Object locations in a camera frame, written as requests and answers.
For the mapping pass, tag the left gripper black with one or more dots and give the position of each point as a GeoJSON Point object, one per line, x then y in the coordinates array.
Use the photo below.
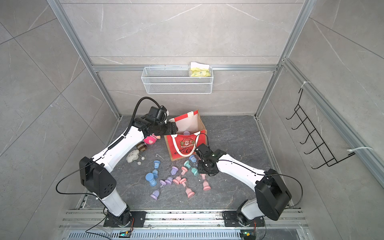
{"type": "Point", "coordinates": [171, 130]}

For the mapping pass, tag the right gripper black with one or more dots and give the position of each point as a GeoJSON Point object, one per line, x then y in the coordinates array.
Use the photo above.
{"type": "Point", "coordinates": [201, 170]}

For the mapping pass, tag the green small hourglass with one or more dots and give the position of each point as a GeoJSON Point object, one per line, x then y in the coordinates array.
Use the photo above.
{"type": "Point", "coordinates": [191, 167]}

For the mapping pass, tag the red canvas jute bag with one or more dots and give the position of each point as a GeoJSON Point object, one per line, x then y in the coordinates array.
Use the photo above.
{"type": "Point", "coordinates": [180, 146]}

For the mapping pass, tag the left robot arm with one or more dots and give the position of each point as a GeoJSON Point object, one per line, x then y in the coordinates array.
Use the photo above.
{"type": "Point", "coordinates": [95, 172]}

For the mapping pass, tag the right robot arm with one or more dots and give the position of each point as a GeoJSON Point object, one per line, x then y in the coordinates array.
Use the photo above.
{"type": "Point", "coordinates": [272, 194]}

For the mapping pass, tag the blue small hourglass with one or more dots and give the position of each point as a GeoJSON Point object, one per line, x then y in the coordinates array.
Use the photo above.
{"type": "Point", "coordinates": [193, 158]}

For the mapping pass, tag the pink 15 hourglass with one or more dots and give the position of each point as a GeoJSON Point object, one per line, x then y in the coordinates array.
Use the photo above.
{"type": "Point", "coordinates": [206, 186]}

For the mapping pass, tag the pink hourglass front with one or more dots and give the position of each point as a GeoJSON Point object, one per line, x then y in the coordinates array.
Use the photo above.
{"type": "Point", "coordinates": [189, 192]}

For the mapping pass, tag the blue hourglass left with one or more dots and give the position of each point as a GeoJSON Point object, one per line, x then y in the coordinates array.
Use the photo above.
{"type": "Point", "coordinates": [156, 166]}

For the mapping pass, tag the large blue hourglass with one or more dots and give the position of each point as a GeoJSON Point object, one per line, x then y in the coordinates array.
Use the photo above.
{"type": "Point", "coordinates": [150, 177]}

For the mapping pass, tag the pink striped plush doll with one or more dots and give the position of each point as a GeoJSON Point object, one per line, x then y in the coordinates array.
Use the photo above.
{"type": "Point", "coordinates": [150, 140]}

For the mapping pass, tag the plaid brown pouch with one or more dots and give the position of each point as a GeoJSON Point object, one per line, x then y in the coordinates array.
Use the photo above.
{"type": "Point", "coordinates": [142, 146]}

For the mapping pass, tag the white fluffy plush toy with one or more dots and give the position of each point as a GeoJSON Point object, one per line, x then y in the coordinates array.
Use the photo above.
{"type": "Point", "coordinates": [135, 157]}

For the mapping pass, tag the yellow packet in basket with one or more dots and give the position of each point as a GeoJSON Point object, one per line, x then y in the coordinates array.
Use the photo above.
{"type": "Point", "coordinates": [199, 70]}

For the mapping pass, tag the white wire mesh basket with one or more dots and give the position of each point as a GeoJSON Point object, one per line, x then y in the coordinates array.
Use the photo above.
{"type": "Point", "coordinates": [176, 80]}

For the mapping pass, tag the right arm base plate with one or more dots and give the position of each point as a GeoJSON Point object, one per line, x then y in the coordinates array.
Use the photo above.
{"type": "Point", "coordinates": [235, 219]}

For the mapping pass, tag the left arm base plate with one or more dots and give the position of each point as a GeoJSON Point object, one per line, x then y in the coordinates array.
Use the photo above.
{"type": "Point", "coordinates": [127, 219]}

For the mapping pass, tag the black wire hook rack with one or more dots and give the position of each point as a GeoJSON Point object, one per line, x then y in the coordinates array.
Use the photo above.
{"type": "Point", "coordinates": [315, 136]}

